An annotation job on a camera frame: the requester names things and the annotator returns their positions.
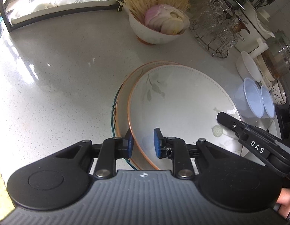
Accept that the black dish rack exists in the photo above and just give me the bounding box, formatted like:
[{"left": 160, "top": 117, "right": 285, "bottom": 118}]
[{"left": 0, "top": 0, "right": 123, "bottom": 33}]

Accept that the bowl with onion and noodles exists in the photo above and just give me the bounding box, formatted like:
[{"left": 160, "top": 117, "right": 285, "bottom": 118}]
[{"left": 129, "top": 11, "right": 185, "bottom": 45}]

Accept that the glass health kettle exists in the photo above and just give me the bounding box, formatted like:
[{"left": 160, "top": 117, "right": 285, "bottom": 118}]
[{"left": 253, "top": 30, "right": 290, "bottom": 91}]

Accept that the white electric cooker pot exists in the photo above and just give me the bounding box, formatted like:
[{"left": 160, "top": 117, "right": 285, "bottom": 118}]
[{"left": 235, "top": 1, "right": 275, "bottom": 59}]

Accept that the patterned cup with tea leaves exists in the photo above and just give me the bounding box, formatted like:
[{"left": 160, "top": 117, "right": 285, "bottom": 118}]
[{"left": 271, "top": 80, "right": 287, "bottom": 105}]

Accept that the white ceramic bowl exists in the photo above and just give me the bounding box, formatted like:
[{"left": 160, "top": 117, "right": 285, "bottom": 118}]
[{"left": 236, "top": 51, "right": 261, "bottom": 82}]

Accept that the sliced red onion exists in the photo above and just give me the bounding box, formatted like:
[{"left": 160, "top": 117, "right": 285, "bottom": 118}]
[{"left": 144, "top": 5, "right": 190, "bottom": 35}]

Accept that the induction cooktop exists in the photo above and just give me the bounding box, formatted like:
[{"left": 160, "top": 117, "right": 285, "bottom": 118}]
[{"left": 275, "top": 105, "right": 290, "bottom": 147}]

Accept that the person's right hand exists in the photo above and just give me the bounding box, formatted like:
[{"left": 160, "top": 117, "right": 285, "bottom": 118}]
[{"left": 276, "top": 188, "right": 290, "bottom": 220}]

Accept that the blue plastic bowl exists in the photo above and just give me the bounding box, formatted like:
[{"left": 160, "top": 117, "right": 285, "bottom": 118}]
[
  {"left": 234, "top": 78, "right": 264, "bottom": 118},
  {"left": 260, "top": 85, "right": 275, "bottom": 118}
]

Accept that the floral patterned plate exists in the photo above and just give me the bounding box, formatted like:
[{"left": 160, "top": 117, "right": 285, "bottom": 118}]
[{"left": 110, "top": 93, "right": 138, "bottom": 170}]

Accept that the small white leaf plate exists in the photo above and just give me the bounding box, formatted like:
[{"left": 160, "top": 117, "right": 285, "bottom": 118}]
[{"left": 114, "top": 60, "right": 183, "bottom": 165}]

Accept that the wire glass rack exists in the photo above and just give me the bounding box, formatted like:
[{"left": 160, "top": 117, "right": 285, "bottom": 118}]
[{"left": 190, "top": 0, "right": 250, "bottom": 59}]

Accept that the large white leaf bowl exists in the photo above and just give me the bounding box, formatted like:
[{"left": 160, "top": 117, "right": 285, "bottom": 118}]
[{"left": 127, "top": 64, "right": 242, "bottom": 171}]

